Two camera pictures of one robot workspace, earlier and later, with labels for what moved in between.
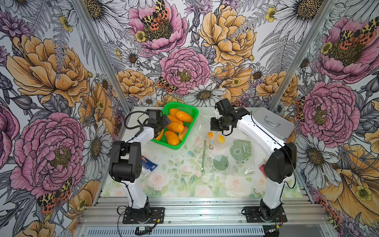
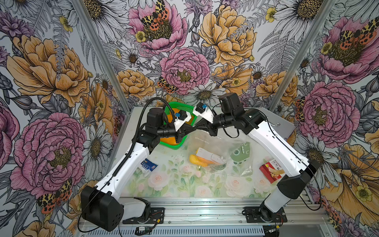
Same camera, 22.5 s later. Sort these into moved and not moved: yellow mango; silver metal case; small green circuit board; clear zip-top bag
Moved: yellow mango
Not moved: clear zip-top bag; silver metal case; small green circuit board
